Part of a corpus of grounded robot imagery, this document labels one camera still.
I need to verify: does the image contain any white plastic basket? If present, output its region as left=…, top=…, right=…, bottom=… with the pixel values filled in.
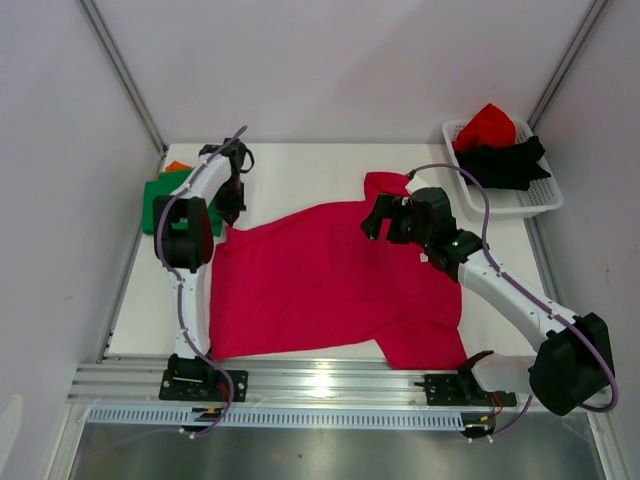
left=442, top=105, right=564, bottom=218

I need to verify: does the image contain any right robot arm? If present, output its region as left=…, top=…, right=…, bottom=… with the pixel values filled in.
left=361, top=187, right=619, bottom=416

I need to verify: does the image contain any pink t shirt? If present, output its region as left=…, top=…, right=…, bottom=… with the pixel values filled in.
left=209, top=172, right=466, bottom=370

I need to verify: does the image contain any red t shirt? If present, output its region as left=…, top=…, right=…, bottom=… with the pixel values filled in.
left=453, top=103, right=517, bottom=153

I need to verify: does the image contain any aluminium corner post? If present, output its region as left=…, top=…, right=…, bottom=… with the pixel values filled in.
left=76, top=0, right=168, bottom=155
left=527, top=0, right=613, bottom=130

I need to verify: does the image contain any white slotted cable duct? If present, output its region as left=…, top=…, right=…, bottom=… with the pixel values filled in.
left=87, top=405, right=465, bottom=432

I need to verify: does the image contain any aluminium front rail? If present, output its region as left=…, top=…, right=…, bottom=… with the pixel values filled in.
left=67, top=357, right=614, bottom=414

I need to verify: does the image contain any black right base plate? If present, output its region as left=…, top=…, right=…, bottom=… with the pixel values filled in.
left=414, top=373, right=517, bottom=407

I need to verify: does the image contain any orange folded t shirt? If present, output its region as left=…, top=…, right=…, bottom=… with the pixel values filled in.
left=154, top=161, right=193, bottom=181

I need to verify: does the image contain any left aluminium corner post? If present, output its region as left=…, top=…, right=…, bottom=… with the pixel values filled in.
left=76, top=0, right=168, bottom=155

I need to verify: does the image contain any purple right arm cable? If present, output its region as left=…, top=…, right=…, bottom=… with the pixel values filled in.
left=405, top=163, right=619, bottom=444

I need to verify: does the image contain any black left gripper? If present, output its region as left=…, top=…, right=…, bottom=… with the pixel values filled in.
left=215, top=176, right=246, bottom=228

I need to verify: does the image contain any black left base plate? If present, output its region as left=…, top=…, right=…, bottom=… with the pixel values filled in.
left=159, top=370, right=249, bottom=403

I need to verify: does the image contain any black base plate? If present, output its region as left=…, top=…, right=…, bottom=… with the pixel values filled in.
left=414, top=373, right=517, bottom=407
left=159, top=370, right=249, bottom=403

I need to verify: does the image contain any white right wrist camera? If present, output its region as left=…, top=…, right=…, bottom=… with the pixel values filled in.
left=405, top=176, right=430, bottom=195

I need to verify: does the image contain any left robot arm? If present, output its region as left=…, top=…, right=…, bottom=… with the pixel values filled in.
left=153, top=137, right=255, bottom=403

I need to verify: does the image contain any right aluminium corner post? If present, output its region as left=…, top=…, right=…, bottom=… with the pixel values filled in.
left=527, top=0, right=613, bottom=130

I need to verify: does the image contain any black t shirt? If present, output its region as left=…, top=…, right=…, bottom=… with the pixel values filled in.
left=456, top=136, right=551, bottom=191

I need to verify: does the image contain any green folded t shirt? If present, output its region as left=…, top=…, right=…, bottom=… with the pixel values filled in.
left=142, top=169, right=226, bottom=236

